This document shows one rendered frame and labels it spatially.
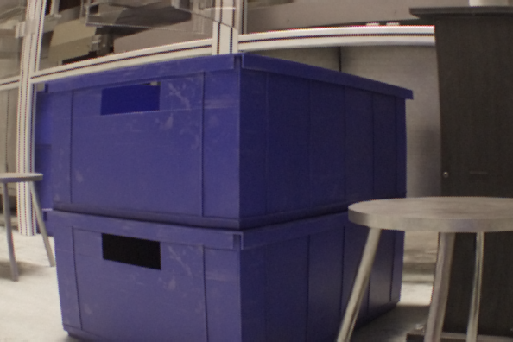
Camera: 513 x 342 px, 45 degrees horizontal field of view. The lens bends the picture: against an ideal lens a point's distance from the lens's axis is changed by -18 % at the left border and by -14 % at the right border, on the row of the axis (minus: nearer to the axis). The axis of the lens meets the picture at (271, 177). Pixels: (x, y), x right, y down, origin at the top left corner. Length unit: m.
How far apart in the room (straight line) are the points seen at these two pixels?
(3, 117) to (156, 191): 2.25
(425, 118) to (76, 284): 1.11
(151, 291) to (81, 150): 0.24
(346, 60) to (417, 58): 0.22
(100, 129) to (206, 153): 0.20
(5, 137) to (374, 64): 1.80
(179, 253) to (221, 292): 0.08
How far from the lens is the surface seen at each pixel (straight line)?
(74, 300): 1.09
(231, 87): 0.85
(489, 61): 1.06
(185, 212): 0.89
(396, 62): 1.89
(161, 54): 1.90
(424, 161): 1.85
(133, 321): 0.99
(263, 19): 1.80
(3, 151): 3.11
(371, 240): 0.85
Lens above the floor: 0.32
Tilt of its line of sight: 3 degrees down
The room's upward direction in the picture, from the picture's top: straight up
